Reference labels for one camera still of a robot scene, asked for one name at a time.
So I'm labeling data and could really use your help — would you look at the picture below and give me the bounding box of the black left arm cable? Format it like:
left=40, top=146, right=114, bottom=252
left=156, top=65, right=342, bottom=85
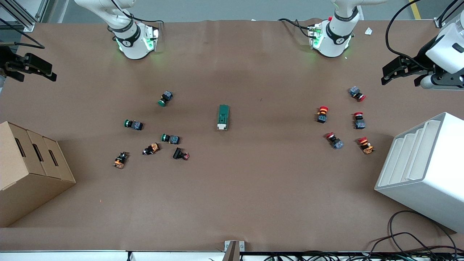
left=385, top=0, right=435, bottom=71

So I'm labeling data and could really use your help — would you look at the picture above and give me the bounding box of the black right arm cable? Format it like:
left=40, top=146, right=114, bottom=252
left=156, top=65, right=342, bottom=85
left=0, top=18, right=46, bottom=49

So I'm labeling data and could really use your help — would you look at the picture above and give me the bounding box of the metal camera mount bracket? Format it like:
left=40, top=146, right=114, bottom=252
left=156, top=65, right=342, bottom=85
left=224, top=240, right=245, bottom=261

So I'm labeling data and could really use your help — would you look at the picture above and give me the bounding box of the white stepped plastic rack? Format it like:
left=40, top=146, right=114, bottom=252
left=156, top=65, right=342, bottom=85
left=374, top=112, right=464, bottom=233

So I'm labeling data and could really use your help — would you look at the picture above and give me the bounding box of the aluminium frame profile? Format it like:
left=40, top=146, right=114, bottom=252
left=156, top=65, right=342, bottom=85
left=434, top=0, right=464, bottom=29
left=0, top=0, right=49, bottom=33

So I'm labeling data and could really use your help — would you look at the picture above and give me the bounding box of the black left base cable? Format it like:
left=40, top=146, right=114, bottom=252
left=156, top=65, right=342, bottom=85
left=278, top=18, right=314, bottom=38

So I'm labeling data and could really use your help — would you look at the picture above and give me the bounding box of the green load switch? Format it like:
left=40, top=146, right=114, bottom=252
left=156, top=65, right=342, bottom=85
left=217, top=104, right=230, bottom=131

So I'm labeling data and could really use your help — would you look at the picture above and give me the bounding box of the black right base cable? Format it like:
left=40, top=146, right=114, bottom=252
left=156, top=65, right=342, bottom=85
left=121, top=14, right=167, bottom=26

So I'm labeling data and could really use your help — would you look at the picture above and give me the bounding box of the white table edge rail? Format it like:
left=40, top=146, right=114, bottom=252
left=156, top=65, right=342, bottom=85
left=0, top=250, right=225, bottom=261

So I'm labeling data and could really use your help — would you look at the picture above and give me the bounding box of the red mushroom button orange body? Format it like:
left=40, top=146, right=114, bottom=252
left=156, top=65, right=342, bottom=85
left=357, top=136, right=375, bottom=155

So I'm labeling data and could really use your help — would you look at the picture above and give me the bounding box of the brown paper table cover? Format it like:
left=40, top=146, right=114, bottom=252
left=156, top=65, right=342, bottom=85
left=0, top=18, right=464, bottom=252

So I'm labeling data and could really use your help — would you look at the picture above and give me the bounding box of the brown cardboard box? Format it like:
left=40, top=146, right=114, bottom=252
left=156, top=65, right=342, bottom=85
left=0, top=121, right=76, bottom=228

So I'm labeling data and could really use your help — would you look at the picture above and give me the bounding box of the black orange selector switch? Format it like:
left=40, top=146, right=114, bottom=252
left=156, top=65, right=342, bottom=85
left=142, top=142, right=161, bottom=156
left=113, top=152, right=129, bottom=169

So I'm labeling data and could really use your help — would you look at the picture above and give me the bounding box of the black floor cable bundle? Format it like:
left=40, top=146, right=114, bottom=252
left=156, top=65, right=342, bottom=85
left=265, top=232, right=464, bottom=261

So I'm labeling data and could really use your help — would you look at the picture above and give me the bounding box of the black base cable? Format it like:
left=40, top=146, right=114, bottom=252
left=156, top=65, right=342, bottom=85
left=121, top=14, right=167, bottom=26
left=278, top=18, right=314, bottom=38

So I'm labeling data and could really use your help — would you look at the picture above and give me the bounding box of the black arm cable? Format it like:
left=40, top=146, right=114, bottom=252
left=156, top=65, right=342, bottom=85
left=0, top=18, right=46, bottom=49
left=385, top=0, right=435, bottom=71

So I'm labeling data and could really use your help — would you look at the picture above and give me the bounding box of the black looped floor cable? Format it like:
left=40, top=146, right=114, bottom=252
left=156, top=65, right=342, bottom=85
left=388, top=210, right=458, bottom=254

